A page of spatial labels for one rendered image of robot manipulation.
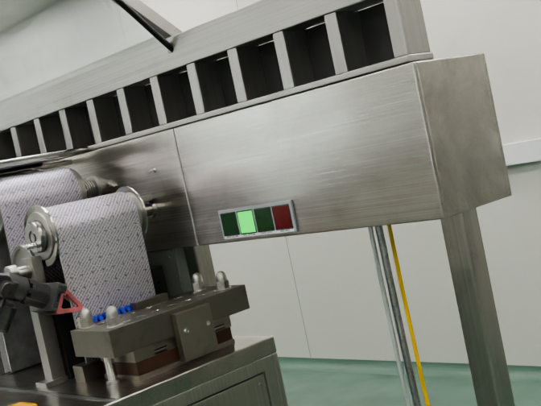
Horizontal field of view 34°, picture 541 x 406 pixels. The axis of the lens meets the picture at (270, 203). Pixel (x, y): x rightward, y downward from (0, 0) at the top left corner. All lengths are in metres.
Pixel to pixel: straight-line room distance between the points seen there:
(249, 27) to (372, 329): 3.30
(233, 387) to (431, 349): 2.87
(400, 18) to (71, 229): 0.91
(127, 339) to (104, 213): 0.36
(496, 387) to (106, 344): 0.83
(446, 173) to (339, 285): 3.47
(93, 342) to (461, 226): 0.83
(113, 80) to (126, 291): 0.57
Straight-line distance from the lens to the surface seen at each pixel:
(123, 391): 1.92
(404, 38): 1.68
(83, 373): 2.08
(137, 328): 1.94
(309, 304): 5.32
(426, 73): 1.68
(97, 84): 2.43
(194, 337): 2.01
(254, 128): 1.96
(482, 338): 1.89
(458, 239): 1.85
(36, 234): 2.09
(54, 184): 2.36
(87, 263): 2.11
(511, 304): 4.46
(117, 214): 2.16
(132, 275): 2.18
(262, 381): 2.10
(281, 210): 1.93
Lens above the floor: 1.32
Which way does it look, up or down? 3 degrees down
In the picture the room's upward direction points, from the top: 12 degrees counter-clockwise
